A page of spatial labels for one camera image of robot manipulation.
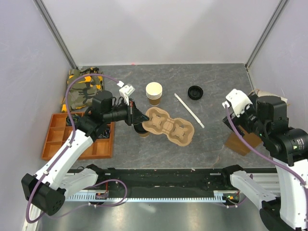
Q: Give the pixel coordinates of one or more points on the orange wooden compartment tray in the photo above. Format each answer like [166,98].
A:
[59,131]

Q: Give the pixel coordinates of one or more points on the camouflage cloth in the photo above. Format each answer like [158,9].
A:
[81,93]

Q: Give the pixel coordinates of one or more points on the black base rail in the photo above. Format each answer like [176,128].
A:
[162,183]

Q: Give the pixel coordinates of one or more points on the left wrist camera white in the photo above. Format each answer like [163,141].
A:
[126,91]

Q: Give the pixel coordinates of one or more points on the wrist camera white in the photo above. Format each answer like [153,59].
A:
[238,100]
[126,91]

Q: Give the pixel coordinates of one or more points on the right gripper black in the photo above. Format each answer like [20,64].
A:
[237,120]

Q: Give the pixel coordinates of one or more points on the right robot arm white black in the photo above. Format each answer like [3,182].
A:
[266,117]

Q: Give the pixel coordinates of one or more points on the single brown paper cup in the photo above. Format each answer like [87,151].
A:
[144,134]

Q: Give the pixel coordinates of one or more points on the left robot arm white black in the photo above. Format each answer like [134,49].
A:
[47,189]

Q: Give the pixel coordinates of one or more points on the cardboard cup carrier tray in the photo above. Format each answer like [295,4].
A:
[177,130]

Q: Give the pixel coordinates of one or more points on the stack of paper cups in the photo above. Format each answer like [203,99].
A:
[154,92]

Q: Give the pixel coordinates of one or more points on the white slotted cable duct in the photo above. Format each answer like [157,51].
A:
[87,196]

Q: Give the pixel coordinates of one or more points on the white stir stick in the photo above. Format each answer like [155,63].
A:
[189,110]

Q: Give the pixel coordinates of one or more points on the black plastic cup lid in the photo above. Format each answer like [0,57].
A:
[139,129]

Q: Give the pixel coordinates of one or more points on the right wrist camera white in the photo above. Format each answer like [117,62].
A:
[238,100]

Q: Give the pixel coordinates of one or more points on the brown paper bag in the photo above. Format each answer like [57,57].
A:
[234,143]

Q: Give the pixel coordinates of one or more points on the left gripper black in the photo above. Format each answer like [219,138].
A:
[134,115]

